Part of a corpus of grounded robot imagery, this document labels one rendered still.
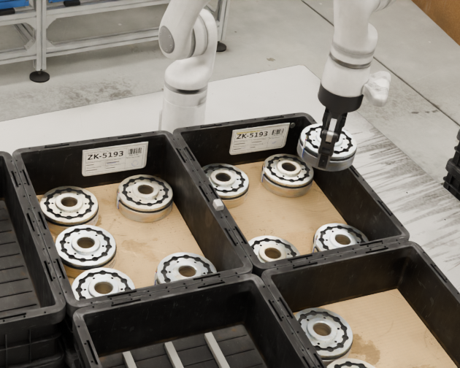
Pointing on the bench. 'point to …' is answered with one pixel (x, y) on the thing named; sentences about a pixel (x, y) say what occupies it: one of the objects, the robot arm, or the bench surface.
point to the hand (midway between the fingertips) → (325, 152)
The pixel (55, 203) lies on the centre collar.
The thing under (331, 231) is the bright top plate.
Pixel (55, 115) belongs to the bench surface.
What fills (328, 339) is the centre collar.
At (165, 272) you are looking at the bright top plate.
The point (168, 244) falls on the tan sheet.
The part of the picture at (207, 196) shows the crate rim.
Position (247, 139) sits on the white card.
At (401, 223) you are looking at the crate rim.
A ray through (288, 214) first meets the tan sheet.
